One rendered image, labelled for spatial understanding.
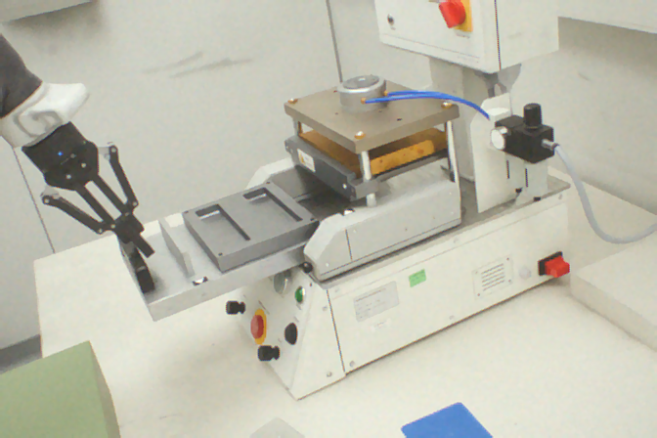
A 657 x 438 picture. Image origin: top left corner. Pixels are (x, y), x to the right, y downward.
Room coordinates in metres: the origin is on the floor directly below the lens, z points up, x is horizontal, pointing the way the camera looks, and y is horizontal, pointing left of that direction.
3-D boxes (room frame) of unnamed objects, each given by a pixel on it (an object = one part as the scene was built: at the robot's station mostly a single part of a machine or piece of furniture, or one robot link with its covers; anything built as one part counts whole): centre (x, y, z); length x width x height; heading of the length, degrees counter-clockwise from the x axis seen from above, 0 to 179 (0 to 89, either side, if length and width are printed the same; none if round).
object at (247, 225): (1.05, 0.12, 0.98); 0.20 x 0.17 x 0.03; 21
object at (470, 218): (1.14, -0.13, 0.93); 0.46 x 0.35 x 0.01; 111
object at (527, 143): (0.97, -0.30, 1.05); 0.15 x 0.05 x 0.15; 21
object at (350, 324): (1.11, -0.10, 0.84); 0.53 x 0.37 x 0.17; 111
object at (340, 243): (0.98, -0.07, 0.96); 0.26 x 0.05 x 0.07; 111
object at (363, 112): (1.13, -0.13, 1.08); 0.31 x 0.24 x 0.13; 21
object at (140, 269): (0.98, 0.30, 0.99); 0.15 x 0.02 x 0.04; 21
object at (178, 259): (1.03, 0.17, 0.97); 0.30 x 0.22 x 0.08; 111
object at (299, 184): (1.24, 0.02, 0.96); 0.25 x 0.05 x 0.07; 111
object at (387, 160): (1.12, -0.10, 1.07); 0.22 x 0.17 x 0.10; 21
